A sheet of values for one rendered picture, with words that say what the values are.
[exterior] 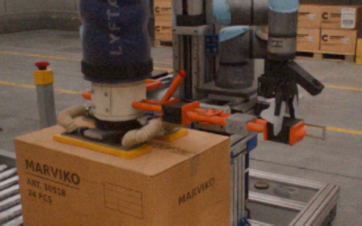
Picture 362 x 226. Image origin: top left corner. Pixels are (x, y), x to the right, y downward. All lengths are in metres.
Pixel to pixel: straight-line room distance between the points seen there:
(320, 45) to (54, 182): 7.49
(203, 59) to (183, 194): 0.81
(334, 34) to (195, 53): 6.73
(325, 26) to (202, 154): 7.35
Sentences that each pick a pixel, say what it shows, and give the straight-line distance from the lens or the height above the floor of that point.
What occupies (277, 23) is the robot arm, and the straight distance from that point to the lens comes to 1.33.
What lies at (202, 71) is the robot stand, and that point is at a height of 1.06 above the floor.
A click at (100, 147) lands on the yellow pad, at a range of 1.66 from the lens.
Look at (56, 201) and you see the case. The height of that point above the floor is 0.76.
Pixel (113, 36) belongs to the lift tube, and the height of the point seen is 1.29.
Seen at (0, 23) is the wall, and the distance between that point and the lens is 13.14.
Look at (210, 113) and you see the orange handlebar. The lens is 1.51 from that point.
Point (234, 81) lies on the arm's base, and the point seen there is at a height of 1.07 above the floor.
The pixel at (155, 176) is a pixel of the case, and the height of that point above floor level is 0.94.
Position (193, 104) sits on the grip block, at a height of 1.10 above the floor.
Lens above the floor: 1.49
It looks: 16 degrees down
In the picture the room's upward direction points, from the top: straight up
